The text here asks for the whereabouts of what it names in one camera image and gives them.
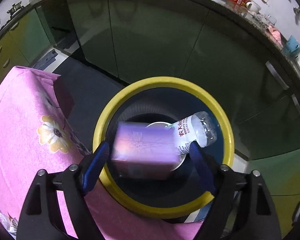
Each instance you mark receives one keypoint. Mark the small pot on stove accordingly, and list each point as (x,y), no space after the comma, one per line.
(15,8)

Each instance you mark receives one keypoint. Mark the plastic water bottle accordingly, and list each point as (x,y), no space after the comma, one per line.
(197,127)

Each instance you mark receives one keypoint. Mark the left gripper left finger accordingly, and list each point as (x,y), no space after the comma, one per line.
(41,217)

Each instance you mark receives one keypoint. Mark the green kitchen cabinets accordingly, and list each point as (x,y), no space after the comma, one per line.
(253,79)

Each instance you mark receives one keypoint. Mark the yellow rimmed trash bin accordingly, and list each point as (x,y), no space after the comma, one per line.
(162,101)

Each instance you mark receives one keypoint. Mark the pink floral tablecloth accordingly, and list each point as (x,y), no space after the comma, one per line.
(35,134)

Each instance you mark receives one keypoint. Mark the pink drink carton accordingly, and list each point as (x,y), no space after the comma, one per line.
(141,151)

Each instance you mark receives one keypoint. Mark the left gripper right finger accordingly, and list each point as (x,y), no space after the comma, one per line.
(256,216)

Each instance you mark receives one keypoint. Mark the dark floor mat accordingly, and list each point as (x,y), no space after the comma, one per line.
(45,61)

